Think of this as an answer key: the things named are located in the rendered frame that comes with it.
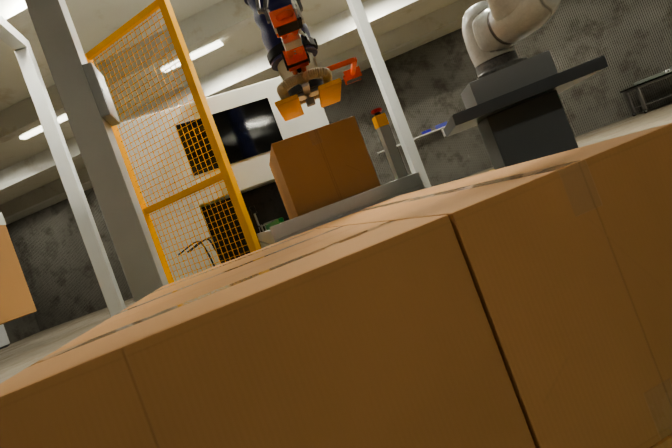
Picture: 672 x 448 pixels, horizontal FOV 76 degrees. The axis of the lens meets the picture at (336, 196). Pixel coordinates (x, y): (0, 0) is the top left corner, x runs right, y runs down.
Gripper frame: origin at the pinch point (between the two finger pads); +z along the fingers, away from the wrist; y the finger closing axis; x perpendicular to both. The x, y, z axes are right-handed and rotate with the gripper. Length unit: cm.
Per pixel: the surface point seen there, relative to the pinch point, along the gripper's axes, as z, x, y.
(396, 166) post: 51, -116, -33
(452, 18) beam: -246, -860, -384
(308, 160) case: 37, -57, 11
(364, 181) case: 54, -61, -9
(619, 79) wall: 15, -1017, -801
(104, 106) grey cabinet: -32, -94, 104
